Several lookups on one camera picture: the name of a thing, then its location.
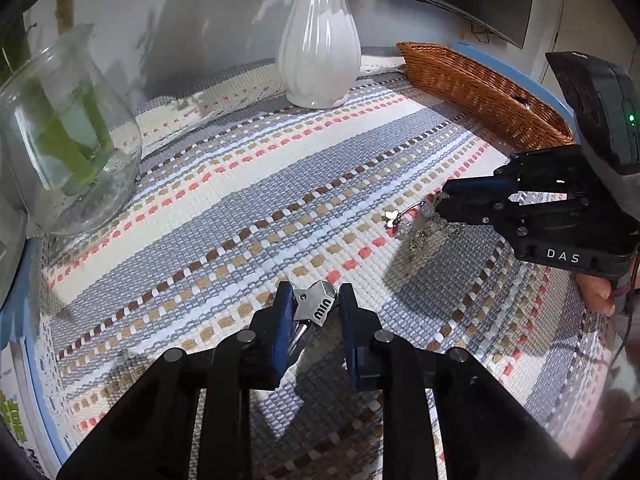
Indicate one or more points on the right hand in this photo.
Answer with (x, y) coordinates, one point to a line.
(596, 293)

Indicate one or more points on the white green workbook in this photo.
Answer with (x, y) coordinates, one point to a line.
(18, 411)

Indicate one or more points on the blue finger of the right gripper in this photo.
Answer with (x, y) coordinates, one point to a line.
(492, 212)
(479, 187)

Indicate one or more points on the brown wicker basket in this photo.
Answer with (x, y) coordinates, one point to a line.
(485, 94)

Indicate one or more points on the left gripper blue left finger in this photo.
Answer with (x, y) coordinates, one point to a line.
(273, 329)

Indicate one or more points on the clear glass vase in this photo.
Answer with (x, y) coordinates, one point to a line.
(74, 146)

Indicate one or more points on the white ribbed ceramic vase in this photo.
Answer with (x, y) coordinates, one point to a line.
(319, 57)

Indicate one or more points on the blue desk edge board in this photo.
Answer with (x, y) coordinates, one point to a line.
(519, 78)

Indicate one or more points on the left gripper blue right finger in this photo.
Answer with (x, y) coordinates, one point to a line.
(358, 328)

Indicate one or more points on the striped woven table mat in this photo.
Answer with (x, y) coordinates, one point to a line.
(239, 191)

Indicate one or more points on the silver metal keychain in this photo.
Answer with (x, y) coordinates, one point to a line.
(313, 306)

